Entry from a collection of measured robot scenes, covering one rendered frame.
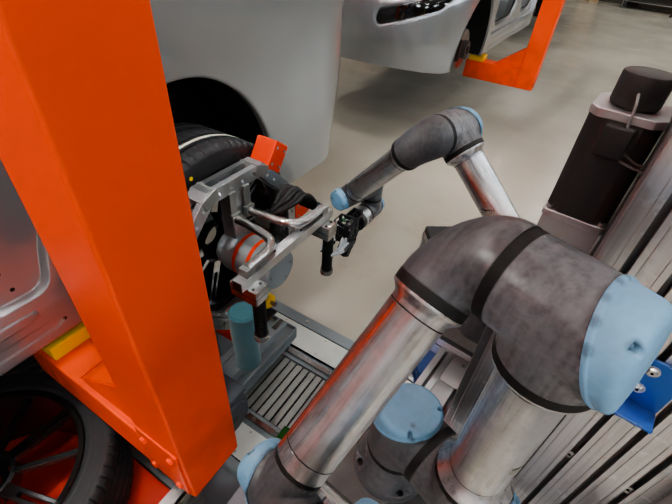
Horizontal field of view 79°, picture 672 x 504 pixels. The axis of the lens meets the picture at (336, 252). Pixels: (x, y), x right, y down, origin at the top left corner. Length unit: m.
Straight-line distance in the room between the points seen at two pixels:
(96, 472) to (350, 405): 1.00
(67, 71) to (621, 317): 0.56
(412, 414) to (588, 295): 0.43
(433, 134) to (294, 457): 0.83
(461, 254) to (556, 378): 0.14
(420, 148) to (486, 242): 0.70
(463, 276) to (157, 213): 0.43
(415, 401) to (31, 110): 0.67
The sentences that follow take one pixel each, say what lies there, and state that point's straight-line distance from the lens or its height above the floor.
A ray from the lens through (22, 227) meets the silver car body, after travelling 1.20.
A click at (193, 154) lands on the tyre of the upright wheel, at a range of 1.19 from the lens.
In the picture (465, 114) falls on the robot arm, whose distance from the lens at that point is 1.21.
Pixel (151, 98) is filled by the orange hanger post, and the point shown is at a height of 1.50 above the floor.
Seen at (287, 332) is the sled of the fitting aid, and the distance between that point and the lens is 1.99.
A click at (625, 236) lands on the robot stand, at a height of 1.42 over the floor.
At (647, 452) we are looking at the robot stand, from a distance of 0.81.
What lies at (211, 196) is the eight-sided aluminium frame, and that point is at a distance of 1.12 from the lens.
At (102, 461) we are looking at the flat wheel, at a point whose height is 0.50.
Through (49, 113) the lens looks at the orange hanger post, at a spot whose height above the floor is 1.52.
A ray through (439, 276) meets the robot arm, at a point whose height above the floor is 1.40.
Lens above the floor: 1.69
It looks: 40 degrees down
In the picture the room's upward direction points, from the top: 5 degrees clockwise
